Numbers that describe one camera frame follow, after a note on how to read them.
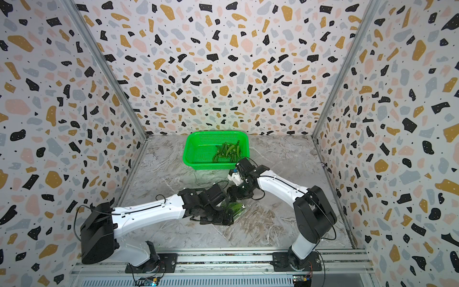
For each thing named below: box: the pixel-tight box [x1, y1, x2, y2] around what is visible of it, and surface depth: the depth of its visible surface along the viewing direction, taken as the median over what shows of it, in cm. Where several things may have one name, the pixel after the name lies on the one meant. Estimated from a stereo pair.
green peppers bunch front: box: [212, 139, 242, 163], surface depth 112 cm
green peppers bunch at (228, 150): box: [212, 139, 242, 163], surface depth 112 cm
